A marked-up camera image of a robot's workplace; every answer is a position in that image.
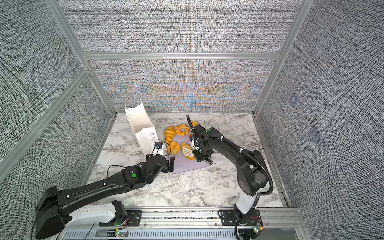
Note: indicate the striped croissant top left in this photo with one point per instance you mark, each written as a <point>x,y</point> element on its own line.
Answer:
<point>170,133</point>

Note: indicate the white paper bag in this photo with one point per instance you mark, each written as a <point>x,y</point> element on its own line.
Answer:
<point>143,128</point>

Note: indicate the lilac plastic tray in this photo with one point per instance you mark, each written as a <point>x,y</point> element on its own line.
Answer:
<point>182,164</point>

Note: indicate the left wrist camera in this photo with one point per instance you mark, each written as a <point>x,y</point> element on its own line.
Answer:
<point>158,149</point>

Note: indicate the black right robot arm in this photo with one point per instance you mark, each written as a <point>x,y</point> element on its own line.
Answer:
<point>253,176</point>

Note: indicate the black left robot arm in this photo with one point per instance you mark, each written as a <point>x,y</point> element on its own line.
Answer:
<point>54,207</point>

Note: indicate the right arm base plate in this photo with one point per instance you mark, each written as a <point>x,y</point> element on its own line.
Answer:
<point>231,217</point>

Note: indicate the sugared ring donut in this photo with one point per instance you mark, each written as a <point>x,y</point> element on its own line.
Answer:
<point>182,130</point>

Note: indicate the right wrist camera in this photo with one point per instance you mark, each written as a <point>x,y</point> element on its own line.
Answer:
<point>194,144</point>

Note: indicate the steel tongs white tips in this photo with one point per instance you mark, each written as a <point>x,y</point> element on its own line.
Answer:
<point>189,152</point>

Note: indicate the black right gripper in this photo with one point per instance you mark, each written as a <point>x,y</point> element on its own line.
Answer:
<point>199,158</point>

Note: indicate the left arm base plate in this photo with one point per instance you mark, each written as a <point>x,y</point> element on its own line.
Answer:
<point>126,218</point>

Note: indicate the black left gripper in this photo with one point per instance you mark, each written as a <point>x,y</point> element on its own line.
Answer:
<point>167,167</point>

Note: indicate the round orange knotted bun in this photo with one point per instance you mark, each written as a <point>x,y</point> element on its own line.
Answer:
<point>173,148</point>

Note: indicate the aluminium cage frame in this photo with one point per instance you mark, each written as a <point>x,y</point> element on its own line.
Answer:
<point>42,66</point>

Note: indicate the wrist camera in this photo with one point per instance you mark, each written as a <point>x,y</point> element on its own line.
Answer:
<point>194,144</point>
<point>158,149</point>

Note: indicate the aluminium front rail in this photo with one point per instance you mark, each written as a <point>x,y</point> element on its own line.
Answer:
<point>192,223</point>

